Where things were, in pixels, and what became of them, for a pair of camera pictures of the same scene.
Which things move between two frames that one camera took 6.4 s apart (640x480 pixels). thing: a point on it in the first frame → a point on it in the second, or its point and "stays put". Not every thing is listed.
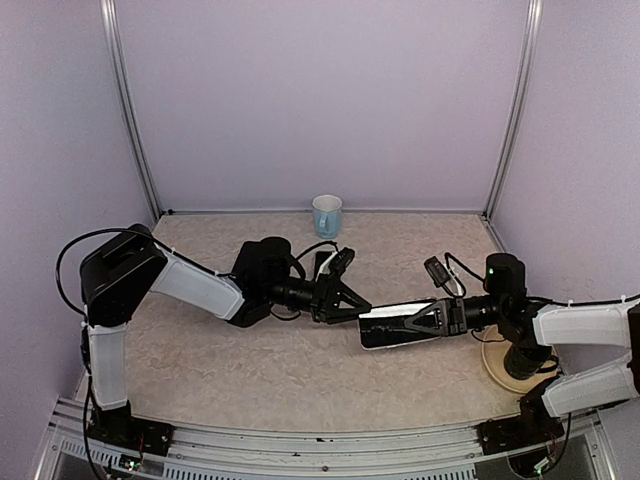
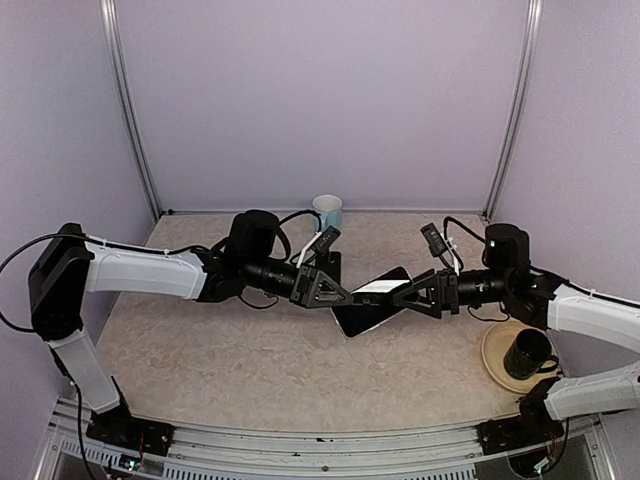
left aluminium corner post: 109,13 stays put
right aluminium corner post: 530,43 stays put
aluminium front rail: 74,452 stays put
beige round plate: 494,350 stays put
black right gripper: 454,308 → 448,291
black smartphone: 384,326 → 372,304
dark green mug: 526,360 stays put
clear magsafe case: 384,326 → 354,320
